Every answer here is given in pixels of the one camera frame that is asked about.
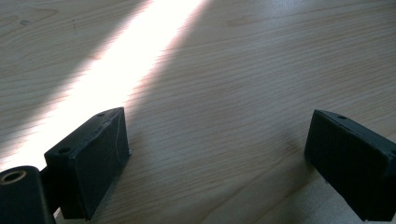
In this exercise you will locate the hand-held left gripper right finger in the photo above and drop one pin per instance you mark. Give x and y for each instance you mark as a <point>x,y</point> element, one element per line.
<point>351,168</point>

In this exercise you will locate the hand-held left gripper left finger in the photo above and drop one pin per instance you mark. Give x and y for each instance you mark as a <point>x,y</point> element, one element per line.
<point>90,161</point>

